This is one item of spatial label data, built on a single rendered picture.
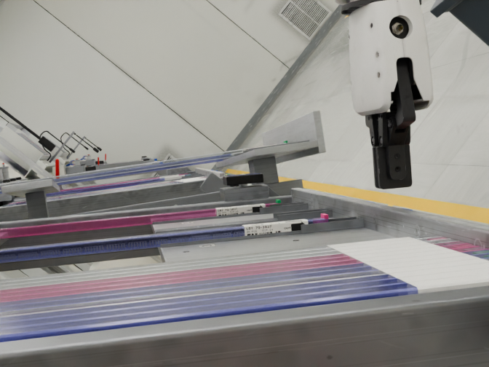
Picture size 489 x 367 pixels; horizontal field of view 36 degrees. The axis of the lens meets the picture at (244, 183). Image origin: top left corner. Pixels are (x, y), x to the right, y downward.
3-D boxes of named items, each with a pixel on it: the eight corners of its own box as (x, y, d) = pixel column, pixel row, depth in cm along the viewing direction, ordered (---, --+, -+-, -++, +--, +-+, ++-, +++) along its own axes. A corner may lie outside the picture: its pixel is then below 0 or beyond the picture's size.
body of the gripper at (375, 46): (439, -21, 66) (448, 106, 67) (398, 2, 76) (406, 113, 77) (357, -17, 65) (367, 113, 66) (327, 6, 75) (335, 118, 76)
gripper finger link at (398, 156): (418, 114, 68) (423, 188, 69) (404, 116, 72) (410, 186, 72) (384, 117, 68) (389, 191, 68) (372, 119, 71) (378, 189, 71)
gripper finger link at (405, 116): (424, 95, 64) (409, 139, 68) (397, 36, 69) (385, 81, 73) (410, 96, 64) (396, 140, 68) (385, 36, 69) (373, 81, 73)
